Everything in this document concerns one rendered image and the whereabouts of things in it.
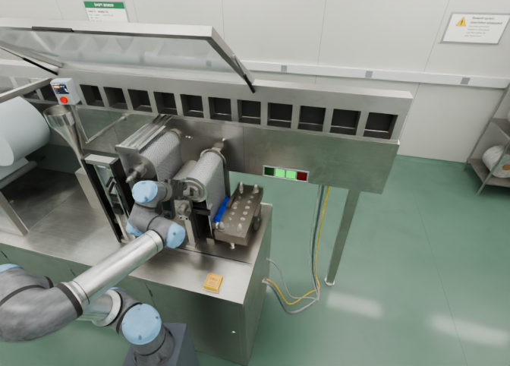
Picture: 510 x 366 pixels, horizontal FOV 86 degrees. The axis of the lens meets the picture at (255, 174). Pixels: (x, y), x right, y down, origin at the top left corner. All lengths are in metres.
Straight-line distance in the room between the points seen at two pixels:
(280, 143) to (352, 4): 2.39
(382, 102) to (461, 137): 3.02
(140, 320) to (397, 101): 1.29
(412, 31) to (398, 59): 0.29
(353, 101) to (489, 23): 2.68
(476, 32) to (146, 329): 3.74
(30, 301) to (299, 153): 1.15
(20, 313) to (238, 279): 0.86
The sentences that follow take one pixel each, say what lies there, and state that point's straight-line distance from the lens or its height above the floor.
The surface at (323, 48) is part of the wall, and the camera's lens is 3.62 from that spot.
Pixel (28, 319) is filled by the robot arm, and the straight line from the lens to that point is 0.82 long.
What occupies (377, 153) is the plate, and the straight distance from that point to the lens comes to 1.43.
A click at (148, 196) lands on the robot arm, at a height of 1.47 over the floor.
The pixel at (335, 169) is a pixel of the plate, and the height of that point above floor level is 1.25.
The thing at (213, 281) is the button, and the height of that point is 0.92.
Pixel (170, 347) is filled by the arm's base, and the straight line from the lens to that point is 1.27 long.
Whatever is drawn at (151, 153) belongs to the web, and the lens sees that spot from 1.37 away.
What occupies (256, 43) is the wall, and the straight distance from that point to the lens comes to 3.72.
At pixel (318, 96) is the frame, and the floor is 1.63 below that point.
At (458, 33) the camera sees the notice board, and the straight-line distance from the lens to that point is 3.78.
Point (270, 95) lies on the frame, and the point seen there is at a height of 1.61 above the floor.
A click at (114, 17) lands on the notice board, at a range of 4.55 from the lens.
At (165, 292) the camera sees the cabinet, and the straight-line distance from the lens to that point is 1.58.
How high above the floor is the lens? 2.08
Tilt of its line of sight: 37 degrees down
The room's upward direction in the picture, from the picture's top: straight up
